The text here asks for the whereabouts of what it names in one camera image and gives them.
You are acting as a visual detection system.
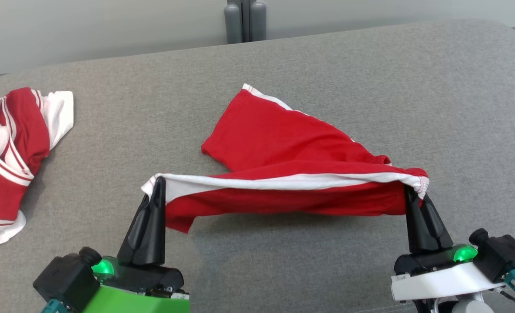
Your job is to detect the left camera cable teal plug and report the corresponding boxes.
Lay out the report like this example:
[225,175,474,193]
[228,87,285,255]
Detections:
[40,298,69,313]

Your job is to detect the grey fabric sofa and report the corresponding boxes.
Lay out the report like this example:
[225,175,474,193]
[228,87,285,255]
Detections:
[0,20,515,313]

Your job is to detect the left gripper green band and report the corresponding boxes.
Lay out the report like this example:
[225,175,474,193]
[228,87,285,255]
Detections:
[81,176,191,313]

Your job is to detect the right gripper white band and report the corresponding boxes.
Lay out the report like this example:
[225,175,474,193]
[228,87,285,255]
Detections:
[391,186,508,303]

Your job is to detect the grey partition post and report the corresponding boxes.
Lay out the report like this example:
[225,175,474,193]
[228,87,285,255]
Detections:
[223,0,267,45]

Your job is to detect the red white jersey shirt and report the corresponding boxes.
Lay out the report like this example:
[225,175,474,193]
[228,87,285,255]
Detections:
[0,87,74,252]

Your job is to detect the red shorts white side stripes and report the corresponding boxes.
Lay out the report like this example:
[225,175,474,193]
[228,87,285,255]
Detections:
[141,83,430,234]

